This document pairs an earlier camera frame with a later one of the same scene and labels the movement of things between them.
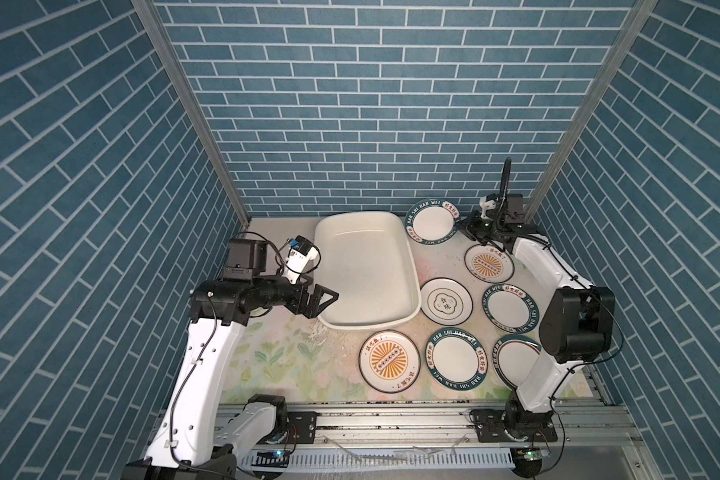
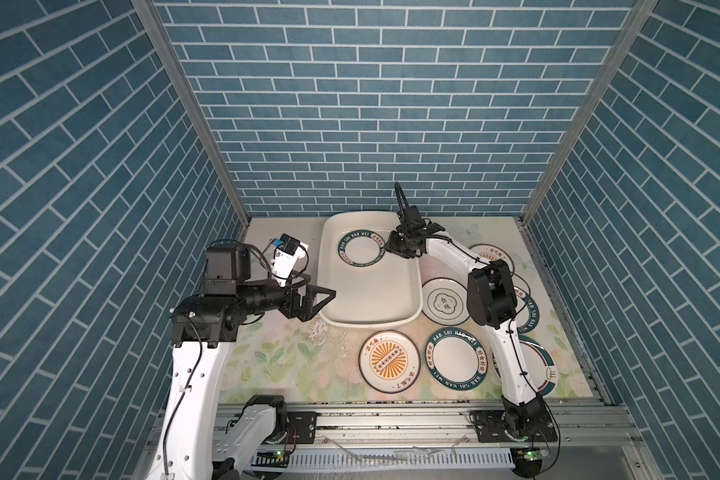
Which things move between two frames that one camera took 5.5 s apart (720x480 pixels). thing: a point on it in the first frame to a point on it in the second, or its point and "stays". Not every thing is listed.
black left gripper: (311, 308) stays
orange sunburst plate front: (389, 361) stays
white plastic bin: (368, 259) stays
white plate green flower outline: (445, 301) stays
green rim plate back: (432, 221) to (361, 248)
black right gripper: (468, 223) to (391, 244)
